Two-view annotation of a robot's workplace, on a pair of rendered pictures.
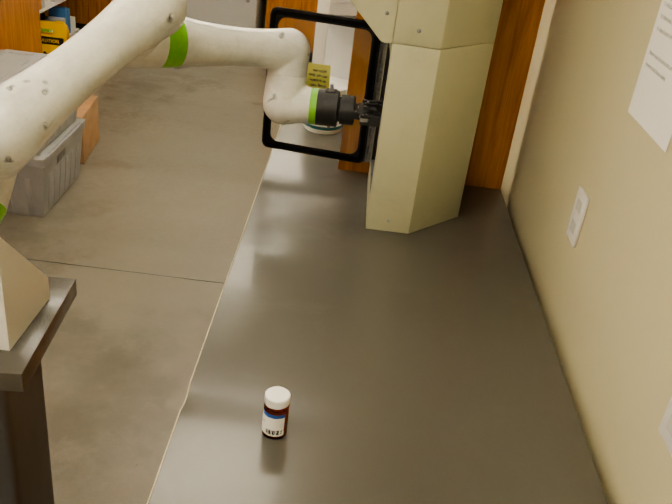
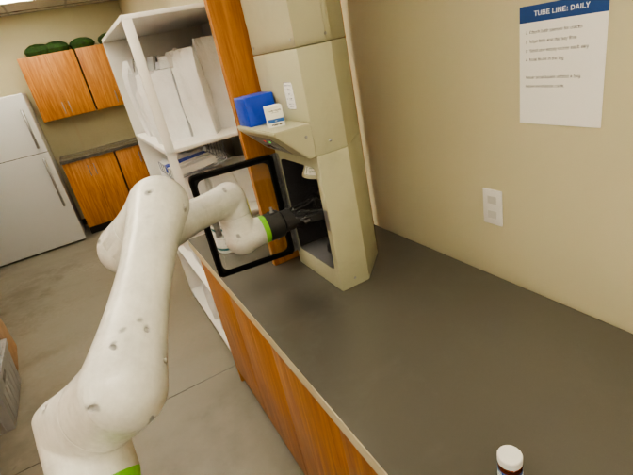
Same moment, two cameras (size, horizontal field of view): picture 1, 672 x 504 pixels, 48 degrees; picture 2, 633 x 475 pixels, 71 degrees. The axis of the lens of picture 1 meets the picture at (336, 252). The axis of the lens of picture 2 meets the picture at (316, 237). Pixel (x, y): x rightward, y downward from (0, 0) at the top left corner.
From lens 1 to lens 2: 0.77 m
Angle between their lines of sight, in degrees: 22
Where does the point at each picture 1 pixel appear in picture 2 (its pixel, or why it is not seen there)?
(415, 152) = (355, 222)
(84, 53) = (149, 272)
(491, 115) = not seen: hidden behind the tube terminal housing
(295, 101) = (254, 232)
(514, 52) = not seen: hidden behind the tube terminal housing
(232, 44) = (202, 211)
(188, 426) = not seen: outside the picture
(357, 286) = (393, 331)
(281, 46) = (229, 197)
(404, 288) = (417, 313)
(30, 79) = (124, 325)
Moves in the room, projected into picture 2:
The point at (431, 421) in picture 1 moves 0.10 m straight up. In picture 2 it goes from (566, 391) to (568, 354)
